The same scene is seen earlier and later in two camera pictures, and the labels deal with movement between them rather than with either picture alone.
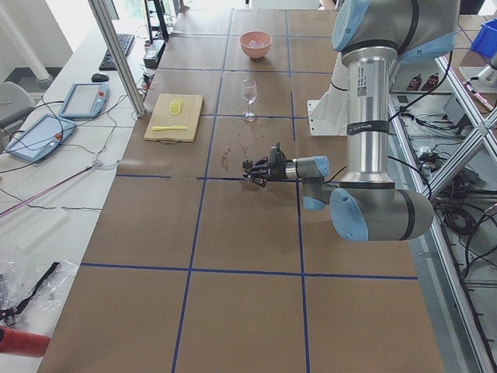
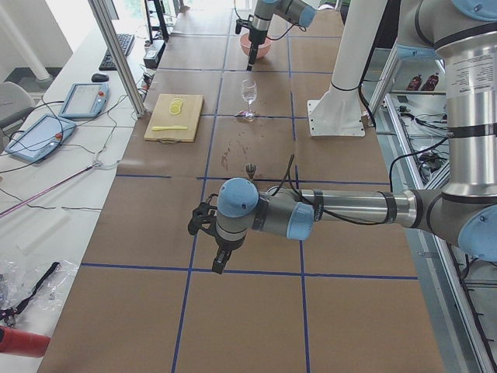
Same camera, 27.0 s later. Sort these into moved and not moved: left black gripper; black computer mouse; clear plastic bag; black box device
Moved: left black gripper
Not moved: clear plastic bag; black computer mouse; black box device
